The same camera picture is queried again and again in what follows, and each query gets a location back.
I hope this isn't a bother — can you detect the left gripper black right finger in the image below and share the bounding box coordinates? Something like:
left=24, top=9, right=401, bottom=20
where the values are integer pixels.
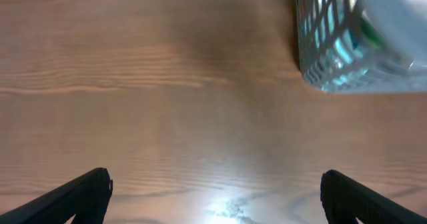
left=320, top=169, right=426, bottom=224

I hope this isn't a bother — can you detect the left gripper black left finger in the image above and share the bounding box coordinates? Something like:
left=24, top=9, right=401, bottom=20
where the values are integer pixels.
left=1, top=167, right=113, bottom=224

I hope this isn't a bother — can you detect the light teal snack packet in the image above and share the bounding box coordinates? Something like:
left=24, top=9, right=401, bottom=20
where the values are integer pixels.
left=298, top=2, right=367, bottom=93

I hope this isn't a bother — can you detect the green lid glass jar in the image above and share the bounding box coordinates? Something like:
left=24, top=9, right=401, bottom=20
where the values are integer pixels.
left=360, top=17, right=386, bottom=49

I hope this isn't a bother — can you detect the grey plastic lattice basket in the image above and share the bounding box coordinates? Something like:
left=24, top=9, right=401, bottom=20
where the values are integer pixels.
left=296, top=0, right=426, bottom=93

